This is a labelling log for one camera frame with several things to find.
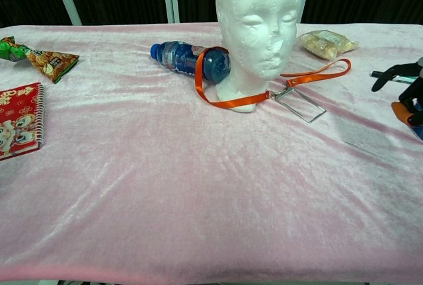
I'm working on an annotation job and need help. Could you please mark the clear badge holder frame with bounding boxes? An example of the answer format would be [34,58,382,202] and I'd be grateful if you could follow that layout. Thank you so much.
[274,86,327,124]

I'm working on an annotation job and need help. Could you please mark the white foam mannequin head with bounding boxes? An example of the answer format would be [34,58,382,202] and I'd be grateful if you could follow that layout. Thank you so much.
[214,0,302,114]

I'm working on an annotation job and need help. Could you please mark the green marker black cap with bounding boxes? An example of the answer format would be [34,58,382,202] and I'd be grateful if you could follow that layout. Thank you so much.
[370,70,416,84]

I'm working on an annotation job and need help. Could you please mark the clear bag beige snacks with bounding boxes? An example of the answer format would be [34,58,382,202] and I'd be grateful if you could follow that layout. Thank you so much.
[296,29,360,60]

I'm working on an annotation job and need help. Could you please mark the orange lanyard strap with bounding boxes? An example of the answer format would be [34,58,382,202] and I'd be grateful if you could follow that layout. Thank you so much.
[194,46,352,109]

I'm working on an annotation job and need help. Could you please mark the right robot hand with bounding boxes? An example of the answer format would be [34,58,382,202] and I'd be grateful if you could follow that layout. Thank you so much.
[371,56,423,128]

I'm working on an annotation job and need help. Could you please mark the green orange snack bag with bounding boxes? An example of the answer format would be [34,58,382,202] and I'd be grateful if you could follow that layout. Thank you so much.
[0,36,81,85]

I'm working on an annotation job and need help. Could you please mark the red spiral notebook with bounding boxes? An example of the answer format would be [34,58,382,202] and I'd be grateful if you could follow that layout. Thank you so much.
[0,82,46,162]

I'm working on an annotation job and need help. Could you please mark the pink velvet table cloth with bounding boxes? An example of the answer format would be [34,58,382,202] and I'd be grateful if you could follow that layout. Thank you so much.
[0,22,423,282]

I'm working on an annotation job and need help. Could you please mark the blue water bottle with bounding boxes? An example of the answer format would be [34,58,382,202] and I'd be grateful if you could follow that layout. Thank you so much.
[150,40,231,85]

